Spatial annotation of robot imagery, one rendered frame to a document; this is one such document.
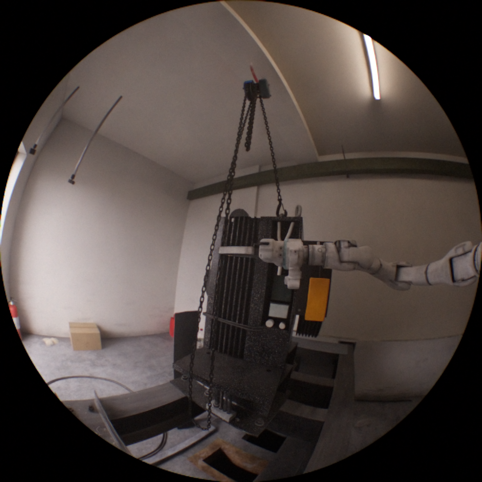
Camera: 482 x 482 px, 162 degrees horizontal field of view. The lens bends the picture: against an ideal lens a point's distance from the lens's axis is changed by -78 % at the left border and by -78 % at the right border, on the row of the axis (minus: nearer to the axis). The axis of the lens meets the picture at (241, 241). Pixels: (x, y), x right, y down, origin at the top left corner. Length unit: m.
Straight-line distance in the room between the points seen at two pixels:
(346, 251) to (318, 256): 0.08
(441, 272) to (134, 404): 1.23
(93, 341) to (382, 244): 3.48
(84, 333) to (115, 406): 1.65
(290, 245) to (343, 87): 1.58
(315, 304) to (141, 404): 0.87
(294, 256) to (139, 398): 0.91
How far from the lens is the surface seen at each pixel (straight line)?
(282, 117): 1.74
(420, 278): 0.71
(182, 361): 0.83
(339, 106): 1.90
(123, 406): 0.93
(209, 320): 0.90
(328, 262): 0.46
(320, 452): 0.85
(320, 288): 0.64
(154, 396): 0.98
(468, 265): 0.60
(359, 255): 0.50
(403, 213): 2.13
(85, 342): 2.53
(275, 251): 0.44
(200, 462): 1.48
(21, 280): 2.76
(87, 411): 0.91
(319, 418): 0.99
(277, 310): 0.79
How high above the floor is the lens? 1.35
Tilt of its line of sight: 10 degrees up
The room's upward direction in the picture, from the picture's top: 7 degrees clockwise
